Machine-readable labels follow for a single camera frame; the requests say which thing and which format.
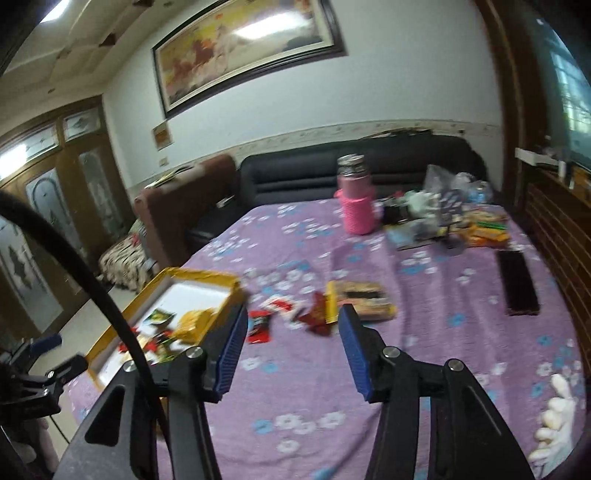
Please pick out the red candy packet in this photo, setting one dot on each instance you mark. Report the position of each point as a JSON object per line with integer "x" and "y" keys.
{"x": 258, "y": 327}

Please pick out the clear plastic bag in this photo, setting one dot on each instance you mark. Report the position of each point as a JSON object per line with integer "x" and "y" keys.
{"x": 448, "y": 180}

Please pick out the purple floral tablecloth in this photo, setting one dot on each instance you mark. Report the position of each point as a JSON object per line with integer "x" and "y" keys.
{"x": 415, "y": 350}

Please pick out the red and black snack packet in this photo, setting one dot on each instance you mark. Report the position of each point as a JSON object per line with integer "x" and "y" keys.
{"x": 154, "y": 340}

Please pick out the orange snack packet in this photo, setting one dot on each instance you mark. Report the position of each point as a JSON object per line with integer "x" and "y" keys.
{"x": 482, "y": 236}

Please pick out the brown armchair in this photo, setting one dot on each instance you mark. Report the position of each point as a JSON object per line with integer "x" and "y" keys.
{"x": 184, "y": 207}

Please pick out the patterned seat cushion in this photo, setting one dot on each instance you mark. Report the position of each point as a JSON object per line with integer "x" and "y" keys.
{"x": 122, "y": 261}

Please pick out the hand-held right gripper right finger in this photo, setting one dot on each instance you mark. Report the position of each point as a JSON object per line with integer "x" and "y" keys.
{"x": 355, "y": 360}

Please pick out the dark red snack packet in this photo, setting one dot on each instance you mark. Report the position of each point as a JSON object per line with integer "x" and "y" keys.
{"x": 318, "y": 318}

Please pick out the yellow cardboard box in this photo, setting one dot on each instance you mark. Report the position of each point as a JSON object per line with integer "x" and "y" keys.
{"x": 184, "y": 295}

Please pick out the wooden side cabinet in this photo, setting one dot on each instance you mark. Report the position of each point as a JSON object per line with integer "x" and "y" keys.
{"x": 563, "y": 240}

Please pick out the window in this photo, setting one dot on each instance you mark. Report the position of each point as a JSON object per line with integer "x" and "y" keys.
{"x": 568, "y": 92}

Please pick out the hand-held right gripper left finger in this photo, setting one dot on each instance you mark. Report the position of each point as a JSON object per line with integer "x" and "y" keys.
{"x": 228, "y": 355}

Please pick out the framed wall painting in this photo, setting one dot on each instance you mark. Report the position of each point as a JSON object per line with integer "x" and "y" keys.
{"x": 244, "y": 50}

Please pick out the yellow cracker packet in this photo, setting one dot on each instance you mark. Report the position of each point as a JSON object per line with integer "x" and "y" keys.
{"x": 196, "y": 325}

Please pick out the book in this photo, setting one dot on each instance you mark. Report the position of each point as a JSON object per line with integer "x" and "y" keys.
{"x": 168, "y": 177}

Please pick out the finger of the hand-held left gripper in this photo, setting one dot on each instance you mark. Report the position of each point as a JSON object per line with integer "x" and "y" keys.
{"x": 46, "y": 342}
{"x": 69, "y": 368}

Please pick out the large green pea packet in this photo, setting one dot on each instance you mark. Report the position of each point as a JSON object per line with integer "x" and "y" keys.
{"x": 160, "y": 317}

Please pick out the black leather sofa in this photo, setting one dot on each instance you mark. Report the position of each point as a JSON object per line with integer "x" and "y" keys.
{"x": 286, "y": 180}

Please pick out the small black box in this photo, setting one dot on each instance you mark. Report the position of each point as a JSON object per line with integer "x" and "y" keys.
{"x": 394, "y": 211}

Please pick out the clear biscuit pack yellow edge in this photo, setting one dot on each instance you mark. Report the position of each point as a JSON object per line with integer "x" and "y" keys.
{"x": 369, "y": 300}

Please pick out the wooden glass door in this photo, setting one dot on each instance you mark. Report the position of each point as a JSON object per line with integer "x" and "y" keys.
{"x": 55, "y": 207}

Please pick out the pink thermos with knitted sleeve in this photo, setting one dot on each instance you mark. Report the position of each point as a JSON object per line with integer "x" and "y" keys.
{"x": 355, "y": 207}

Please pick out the black smartphone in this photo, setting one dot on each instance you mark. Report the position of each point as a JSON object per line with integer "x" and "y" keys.
{"x": 517, "y": 281}

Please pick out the yellow wall sign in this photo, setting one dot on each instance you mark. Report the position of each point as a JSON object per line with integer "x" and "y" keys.
{"x": 161, "y": 134}

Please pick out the white and red snack packet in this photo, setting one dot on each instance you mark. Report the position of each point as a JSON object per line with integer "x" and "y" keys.
{"x": 279, "y": 306}

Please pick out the white glove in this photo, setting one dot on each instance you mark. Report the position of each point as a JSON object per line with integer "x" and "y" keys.
{"x": 418, "y": 201}

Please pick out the person's right hand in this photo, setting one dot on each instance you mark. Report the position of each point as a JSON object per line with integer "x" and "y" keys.
{"x": 556, "y": 415}

